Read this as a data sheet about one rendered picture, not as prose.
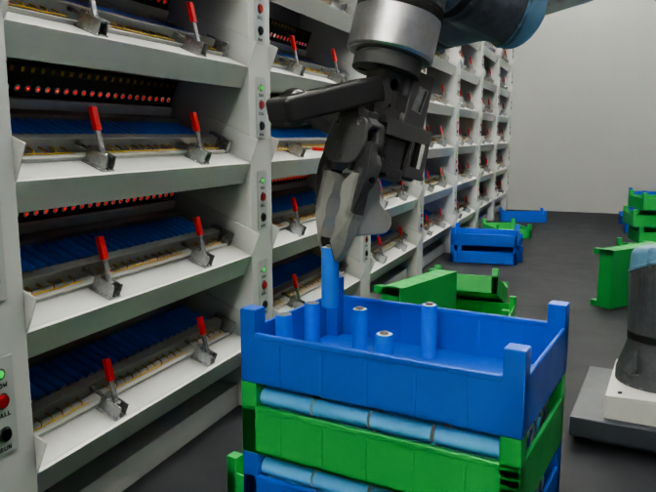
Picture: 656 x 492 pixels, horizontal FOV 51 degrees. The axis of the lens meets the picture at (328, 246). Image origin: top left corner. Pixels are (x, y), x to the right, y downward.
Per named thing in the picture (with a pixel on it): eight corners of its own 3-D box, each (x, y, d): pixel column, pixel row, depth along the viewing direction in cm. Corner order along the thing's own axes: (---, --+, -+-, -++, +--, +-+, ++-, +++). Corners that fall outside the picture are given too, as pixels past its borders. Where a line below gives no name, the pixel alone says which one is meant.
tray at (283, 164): (355, 168, 204) (367, 139, 201) (264, 181, 148) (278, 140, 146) (299, 142, 210) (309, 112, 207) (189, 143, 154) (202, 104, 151)
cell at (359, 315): (370, 360, 78) (370, 306, 77) (362, 365, 77) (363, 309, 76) (355, 358, 79) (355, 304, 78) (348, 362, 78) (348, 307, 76)
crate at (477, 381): (566, 371, 76) (570, 301, 75) (521, 440, 59) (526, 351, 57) (331, 333, 91) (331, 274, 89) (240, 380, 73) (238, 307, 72)
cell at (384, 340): (395, 392, 69) (396, 330, 68) (388, 398, 67) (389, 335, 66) (379, 389, 69) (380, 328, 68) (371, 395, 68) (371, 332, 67)
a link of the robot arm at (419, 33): (389, -8, 64) (336, 9, 72) (378, 44, 64) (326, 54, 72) (459, 25, 69) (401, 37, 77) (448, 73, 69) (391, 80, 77)
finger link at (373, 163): (372, 217, 66) (389, 128, 66) (359, 213, 65) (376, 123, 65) (346, 215, 70) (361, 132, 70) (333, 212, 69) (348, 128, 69)
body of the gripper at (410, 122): (422, 188, 70) (448, 73, 70) (353, 168, 66) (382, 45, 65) (379, 184, 77) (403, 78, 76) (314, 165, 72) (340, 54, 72)
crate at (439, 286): (455, 339, 196) (430, 334, 201) (457, 270, 193) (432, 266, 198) (398, 366, 173) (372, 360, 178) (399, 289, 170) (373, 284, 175)
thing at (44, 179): (243, 183, 140) (266, 119, 136) (7, 215, 84) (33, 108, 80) (165, 144, 145) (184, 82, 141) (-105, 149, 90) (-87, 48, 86)
